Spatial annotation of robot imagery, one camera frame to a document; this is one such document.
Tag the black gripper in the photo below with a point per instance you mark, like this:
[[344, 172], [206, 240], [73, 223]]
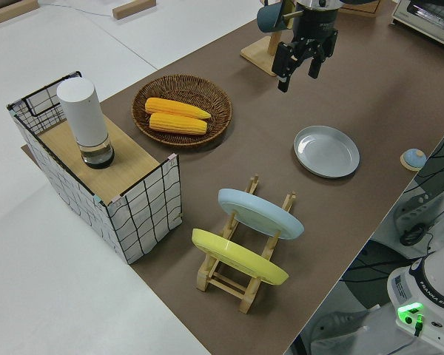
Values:
[[316, 24]]

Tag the gray plate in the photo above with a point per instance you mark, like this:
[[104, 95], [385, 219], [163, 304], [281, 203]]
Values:
[[325, 149]]

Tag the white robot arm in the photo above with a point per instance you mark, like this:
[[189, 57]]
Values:
[[429, 288]]

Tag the light blue plate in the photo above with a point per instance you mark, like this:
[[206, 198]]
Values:
[[255, 212]]

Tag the yellow plate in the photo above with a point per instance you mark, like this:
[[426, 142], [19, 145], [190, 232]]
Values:
[[237, 255]]

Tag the wooden plate rack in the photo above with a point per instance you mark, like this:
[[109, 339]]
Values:
[[202, 281]]

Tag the wooden mug tree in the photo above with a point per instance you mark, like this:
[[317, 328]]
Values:
[[257, 53]]

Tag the dark blue mug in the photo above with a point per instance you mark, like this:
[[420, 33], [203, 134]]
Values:
[[268, 18]]

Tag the round wicker basket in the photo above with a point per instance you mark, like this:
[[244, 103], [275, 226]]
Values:
[[177, 87]]

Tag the yellow corn cob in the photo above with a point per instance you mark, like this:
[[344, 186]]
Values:
[[170, 106], [177, 124]]

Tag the cream toaster oven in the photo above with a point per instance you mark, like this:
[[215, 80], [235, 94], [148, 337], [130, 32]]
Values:
[[429, 18]]

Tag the small blue round object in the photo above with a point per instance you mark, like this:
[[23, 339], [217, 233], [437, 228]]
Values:
[[413, 157]]

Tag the pink binder clip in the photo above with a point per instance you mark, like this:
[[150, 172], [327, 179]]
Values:
[[116, 201], [173, 159]]

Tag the brown table mat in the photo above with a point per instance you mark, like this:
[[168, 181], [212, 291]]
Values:
[[318, 222]]

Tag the wooden block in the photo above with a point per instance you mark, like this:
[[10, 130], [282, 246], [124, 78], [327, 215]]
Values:
[[11, 13], [133, 9]]

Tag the wooden shelf board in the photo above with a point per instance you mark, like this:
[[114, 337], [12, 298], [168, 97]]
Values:
[[126, 166]]

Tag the white cylindrical grinder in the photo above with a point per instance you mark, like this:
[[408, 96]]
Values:
[[83, 114]]

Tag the green binder clip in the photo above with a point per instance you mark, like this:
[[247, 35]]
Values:
[[97, 199], [11, 108]]

